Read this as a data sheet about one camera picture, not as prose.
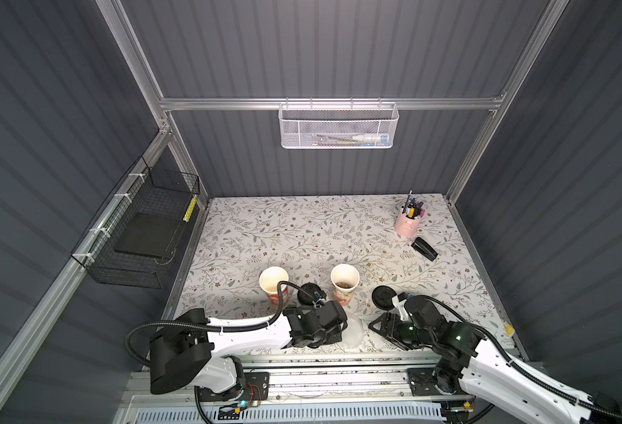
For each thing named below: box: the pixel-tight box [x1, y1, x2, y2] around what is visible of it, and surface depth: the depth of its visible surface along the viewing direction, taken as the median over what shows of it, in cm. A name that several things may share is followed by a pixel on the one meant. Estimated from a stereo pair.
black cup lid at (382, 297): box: [371, 285, 397, 311], surface depth 91 cm
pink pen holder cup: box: [394, 212, 425, 237], surface depth 104 cm
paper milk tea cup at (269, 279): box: [258, 265, 289, 305], surface depth 80 cm
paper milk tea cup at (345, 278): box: [330, 263, 361, 306], surface depth 81 cm
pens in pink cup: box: [401, 189, 426, 220], surface depth 101 cm
